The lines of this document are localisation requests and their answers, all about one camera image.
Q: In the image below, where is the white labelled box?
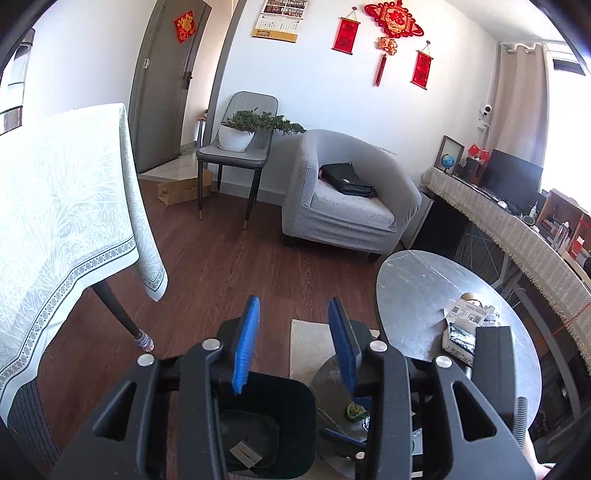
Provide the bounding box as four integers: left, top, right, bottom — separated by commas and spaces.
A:
444, 298, 492, 326

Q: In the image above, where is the silver foil packet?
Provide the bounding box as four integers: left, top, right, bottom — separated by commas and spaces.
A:
449, 322, 477, 357

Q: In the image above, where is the red door decoration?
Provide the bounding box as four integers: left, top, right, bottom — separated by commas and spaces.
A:
174, 13, 195, 44

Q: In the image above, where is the wooden picture frame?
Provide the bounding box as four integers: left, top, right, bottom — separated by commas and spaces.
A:
435, 135, 465, 176

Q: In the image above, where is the cardboard box on floor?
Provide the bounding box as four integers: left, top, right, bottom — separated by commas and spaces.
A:
157, 170, 213, 204

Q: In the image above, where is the dark grey ribbed seat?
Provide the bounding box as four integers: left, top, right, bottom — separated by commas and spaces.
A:
7, 376, 63, 469

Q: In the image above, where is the red knot wall hanging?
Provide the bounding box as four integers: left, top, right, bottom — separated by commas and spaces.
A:
364, 0, 424, 88

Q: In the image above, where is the black table leg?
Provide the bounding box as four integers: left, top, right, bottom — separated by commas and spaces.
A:
91, 278, 141, 342

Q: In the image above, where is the black monitor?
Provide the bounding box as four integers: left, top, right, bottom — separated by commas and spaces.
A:
482, 148, 544, 201

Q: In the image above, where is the black trash bin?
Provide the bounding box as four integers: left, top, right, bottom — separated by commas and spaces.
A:
210, 371, 319, 480

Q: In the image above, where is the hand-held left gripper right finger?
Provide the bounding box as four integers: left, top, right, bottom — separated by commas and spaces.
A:
327, 298, 539, 480

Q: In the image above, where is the black handbag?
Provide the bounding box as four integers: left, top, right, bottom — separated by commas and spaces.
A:
320, 162, 377, 199

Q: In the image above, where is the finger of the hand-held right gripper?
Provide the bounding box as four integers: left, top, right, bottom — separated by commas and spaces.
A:
322, 427, 370, 450

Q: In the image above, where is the wooden bookshelf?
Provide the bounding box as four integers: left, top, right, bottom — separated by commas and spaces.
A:
536, 188, 591, 268

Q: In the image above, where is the grey door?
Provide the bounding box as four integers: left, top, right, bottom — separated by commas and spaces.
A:
128, 0, 212, 175

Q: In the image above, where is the black cabinet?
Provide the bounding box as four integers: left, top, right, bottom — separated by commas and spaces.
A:
411, 191, 472, 259

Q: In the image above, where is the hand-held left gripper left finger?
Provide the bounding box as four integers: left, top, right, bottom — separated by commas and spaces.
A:
48, 295, 262, 480

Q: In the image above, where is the grey armchair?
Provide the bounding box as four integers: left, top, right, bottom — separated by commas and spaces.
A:
281, 129, 423, 254

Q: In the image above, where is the small round glass side table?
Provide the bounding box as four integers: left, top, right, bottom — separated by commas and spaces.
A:
309, 355, 426, 480

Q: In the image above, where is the white paper scrap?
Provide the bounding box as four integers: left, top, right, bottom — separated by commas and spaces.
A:
228, 440, 262, 468

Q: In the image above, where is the grey dining chair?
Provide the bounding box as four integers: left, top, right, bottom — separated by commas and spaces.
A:
196, 91, 280, 230

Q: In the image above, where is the beige curtain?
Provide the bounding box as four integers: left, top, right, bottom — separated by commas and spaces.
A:
487, 41, 552, 195

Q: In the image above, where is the person's right forearm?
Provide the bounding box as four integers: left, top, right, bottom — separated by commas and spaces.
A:
524, 438, 543, 478

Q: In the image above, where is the beige rug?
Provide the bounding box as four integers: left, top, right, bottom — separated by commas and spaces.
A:
290, 318, 382, 393

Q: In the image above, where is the plain white box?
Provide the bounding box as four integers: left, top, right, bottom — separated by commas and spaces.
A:
442, 323, 476, 367

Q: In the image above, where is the round grey marble table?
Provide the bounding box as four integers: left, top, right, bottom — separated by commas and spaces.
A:
375, 250, 543, 437

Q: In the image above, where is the potted green plant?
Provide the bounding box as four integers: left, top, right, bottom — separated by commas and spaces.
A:
217, 110, 306, 152

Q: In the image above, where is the red wall scroll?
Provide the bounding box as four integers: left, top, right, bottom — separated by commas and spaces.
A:
411, 41, 435, 90
333, 7, 360, 52

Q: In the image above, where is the wall calendar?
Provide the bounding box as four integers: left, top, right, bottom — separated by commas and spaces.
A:
252, 0, 309, 44

